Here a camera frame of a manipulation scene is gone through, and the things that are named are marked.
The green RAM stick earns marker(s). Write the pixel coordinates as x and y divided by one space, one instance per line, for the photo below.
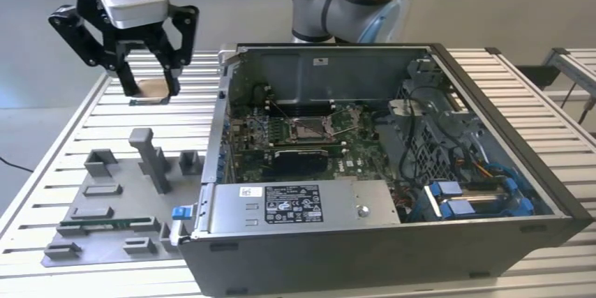
121 222

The green motherboard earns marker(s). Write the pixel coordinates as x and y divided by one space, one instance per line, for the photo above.
362 158

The metal slat side table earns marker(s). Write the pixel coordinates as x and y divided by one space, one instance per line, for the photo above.
577 64

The silver CPU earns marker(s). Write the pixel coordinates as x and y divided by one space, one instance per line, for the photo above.
150 88

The blue disk carrier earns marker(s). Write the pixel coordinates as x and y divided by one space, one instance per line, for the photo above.
460 207
445 188

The silver power supply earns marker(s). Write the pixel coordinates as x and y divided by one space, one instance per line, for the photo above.
232 214

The blue plastic bay rail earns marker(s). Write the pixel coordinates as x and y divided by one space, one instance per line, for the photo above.
516 193

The metal locking lever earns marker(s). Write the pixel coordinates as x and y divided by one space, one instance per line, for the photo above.
282 109

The grey parts rack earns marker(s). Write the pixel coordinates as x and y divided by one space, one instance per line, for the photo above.
121 179

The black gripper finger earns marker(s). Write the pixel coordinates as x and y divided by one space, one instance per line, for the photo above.
76 33
185 33

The black graphics card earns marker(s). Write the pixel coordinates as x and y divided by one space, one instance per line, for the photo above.
297 163

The black RAM slot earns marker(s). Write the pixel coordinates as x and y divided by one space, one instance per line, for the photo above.
300 102
306 143

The black open PC case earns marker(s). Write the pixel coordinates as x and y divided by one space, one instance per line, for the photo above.
372 259

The black board heatsink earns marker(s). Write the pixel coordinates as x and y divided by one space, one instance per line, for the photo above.
260 92

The CPU socket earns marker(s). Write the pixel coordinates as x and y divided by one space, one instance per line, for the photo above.
308 132

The blue case latch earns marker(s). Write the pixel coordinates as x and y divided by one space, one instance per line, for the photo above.
180 213

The grey drive cage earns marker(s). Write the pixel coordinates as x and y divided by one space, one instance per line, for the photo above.
428 151

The black block under table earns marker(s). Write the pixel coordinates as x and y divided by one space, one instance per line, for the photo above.
534 74

